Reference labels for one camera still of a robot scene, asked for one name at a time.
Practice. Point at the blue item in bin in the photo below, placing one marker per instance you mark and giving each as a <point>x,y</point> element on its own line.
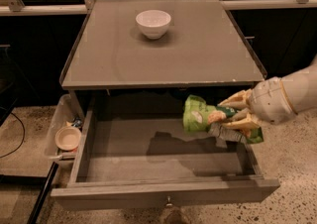
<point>76,123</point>

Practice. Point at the open grey top drawer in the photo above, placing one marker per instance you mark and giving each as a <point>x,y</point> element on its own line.
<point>135,153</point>

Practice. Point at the white ceramic bowl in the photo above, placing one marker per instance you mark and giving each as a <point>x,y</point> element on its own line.
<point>153,23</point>

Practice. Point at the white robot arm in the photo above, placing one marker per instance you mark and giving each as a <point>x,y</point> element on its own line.
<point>301,88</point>

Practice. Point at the grey wooden cabinet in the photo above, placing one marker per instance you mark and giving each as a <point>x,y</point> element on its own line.
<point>202,47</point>

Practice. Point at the green rice chip bag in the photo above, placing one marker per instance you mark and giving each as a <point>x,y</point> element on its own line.
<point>198,116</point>

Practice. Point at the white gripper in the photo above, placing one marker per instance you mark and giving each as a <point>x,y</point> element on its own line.
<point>267,100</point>

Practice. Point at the clear plastic bin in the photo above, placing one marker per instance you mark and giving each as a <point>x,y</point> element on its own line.
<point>63,116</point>

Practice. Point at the metal drawer handle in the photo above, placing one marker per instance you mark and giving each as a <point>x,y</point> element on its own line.
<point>168,203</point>

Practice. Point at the small beige bowl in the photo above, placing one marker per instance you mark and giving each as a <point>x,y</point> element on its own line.
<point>67,138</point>

